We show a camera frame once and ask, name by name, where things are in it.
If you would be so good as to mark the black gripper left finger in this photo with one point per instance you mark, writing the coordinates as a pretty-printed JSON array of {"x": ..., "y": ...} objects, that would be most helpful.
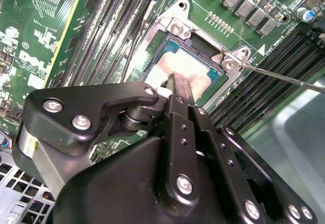
[{"x": 76, "y": 99}]

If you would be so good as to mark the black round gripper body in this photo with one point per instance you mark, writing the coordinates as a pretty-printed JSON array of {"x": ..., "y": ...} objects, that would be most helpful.
[{"x": 114, "y": 196}]

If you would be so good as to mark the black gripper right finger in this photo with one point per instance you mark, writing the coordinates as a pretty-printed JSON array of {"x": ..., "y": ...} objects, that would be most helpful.
[{"x": 227, "y": 155}]

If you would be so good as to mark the thin metal locking lever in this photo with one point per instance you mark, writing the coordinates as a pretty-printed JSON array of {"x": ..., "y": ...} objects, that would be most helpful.
[{"x": 279, "y": 77}]

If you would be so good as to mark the silver square CPU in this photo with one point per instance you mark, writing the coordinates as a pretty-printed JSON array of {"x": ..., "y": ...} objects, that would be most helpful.
[{"x": 185, "y": 61}]

